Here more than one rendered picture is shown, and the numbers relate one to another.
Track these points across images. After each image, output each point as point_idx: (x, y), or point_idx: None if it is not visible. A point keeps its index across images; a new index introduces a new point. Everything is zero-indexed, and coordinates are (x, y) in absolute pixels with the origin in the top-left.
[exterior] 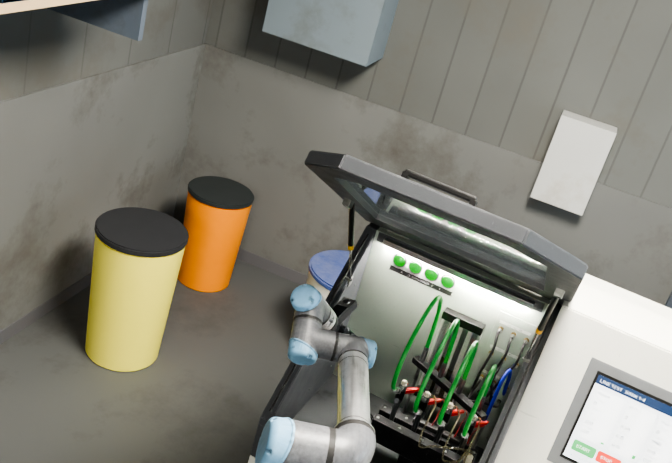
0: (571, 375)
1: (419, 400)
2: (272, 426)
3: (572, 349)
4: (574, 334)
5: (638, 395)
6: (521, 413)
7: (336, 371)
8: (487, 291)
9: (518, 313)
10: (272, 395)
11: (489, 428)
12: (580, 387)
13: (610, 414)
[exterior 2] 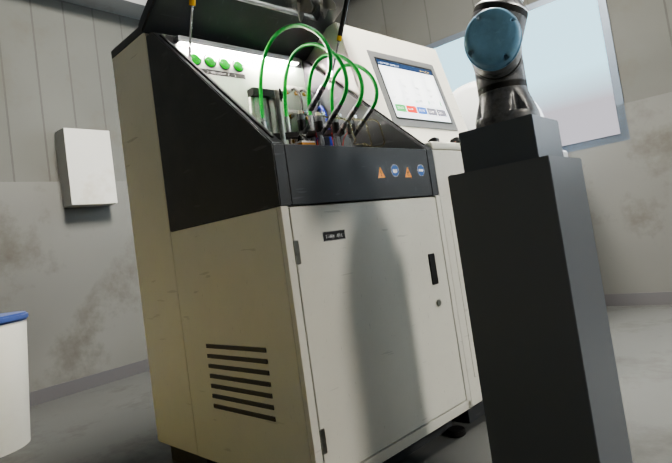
0: (367, 65)
1: (348, 79)
2: None
3: (356, 48)
4: (351, 38)
5: (394, 64)
6: (366, 101)
7: None
8: (265, 64)
9: (290, 75)
10: (256, 129)
11: None
12: (375, 70)
13: (394, 80)
